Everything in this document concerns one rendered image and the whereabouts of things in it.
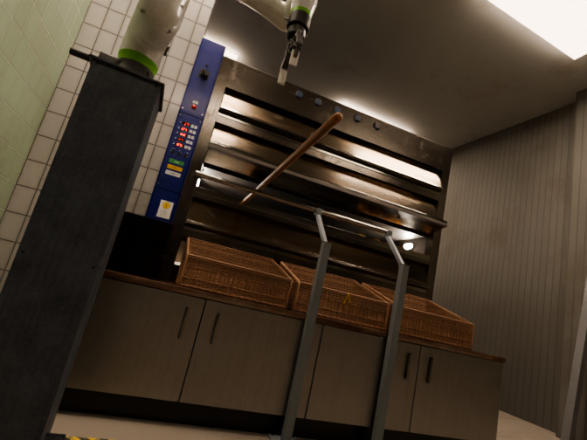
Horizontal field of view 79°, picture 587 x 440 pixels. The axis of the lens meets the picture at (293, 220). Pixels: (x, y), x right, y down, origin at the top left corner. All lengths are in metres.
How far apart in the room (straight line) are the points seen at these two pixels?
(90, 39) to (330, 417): 2.53
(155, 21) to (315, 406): 1.73
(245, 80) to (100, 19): 0.93
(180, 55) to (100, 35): 0.46
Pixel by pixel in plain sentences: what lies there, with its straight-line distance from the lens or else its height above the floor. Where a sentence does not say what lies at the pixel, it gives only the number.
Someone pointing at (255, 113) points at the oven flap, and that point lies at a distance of 2.54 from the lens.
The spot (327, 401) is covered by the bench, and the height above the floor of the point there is 0.19.
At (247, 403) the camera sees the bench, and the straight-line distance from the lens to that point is 1.86.
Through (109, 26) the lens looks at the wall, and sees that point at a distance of 2.74.
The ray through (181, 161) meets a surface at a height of 1.29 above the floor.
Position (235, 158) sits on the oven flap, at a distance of 2.28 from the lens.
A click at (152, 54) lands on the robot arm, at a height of 1.31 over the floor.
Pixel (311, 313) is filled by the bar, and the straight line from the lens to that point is 1.80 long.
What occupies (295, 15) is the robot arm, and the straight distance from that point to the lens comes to 1.63.
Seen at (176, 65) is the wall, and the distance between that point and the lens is 2.61.
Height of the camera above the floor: 0.64
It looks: 12 degrees up
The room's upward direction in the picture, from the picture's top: 13 degrees clockwise
